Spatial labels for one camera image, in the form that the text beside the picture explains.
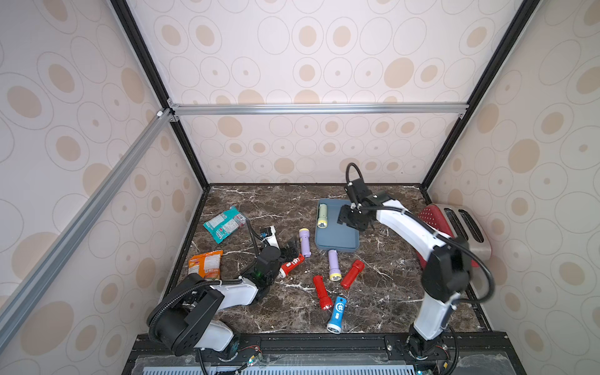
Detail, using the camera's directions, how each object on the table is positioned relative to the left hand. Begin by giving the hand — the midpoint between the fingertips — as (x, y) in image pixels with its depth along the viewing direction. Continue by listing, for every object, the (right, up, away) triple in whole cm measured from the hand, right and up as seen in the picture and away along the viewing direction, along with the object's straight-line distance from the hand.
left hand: (295, 237), depth 87 cm
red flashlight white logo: (-3, -12, +1) cm, 12 cm away
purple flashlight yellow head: (+4, -1, +11) cm, 11 cm away
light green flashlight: (+12, +7, +17) cm, 22 cm away
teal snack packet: (-31, +4, +16) cm, 35 cm away
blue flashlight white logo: (+14, -25, -9) cm, 30 cm away
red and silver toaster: (+60, +6, -3) cm, 61 cm away
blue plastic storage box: (+17, -1, +11) cm, 20 cm away
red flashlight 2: (+11, -21, -6) cm, 25 cm away
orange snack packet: (-34, -11, +3) cm, 36 cm away
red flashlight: (+24, -11, +2) cm, 26 cm away
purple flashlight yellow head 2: (+15, -14, 0) cm, 20 cm away
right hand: (+22, +6, +3) cm, 23 cm away
